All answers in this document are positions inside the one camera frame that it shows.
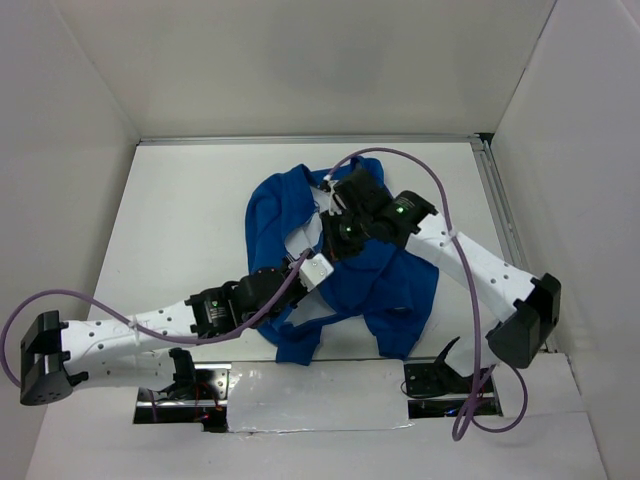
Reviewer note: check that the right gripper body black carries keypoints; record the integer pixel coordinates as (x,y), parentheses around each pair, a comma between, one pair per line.
(348,231)

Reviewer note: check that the blue zip jacket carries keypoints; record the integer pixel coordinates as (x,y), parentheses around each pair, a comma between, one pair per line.
(392,290)

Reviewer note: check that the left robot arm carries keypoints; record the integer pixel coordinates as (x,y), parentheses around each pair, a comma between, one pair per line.
(149,349)

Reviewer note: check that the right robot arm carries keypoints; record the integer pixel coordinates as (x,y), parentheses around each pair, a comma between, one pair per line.
(526,308)

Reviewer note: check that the silver tape patch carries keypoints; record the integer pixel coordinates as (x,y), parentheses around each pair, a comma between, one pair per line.
(324,396)

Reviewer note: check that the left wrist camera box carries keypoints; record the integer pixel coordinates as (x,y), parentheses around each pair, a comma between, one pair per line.
(314,271)

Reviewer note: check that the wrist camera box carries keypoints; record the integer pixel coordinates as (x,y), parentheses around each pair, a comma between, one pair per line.
(314,271)
(327,186)

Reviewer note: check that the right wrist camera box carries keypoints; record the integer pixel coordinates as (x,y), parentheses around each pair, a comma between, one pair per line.
(327,186)

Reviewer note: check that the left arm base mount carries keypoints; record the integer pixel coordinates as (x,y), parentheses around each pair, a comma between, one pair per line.
(198,393)

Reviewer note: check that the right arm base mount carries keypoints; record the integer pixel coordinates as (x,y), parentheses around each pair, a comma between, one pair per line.
(433,389)

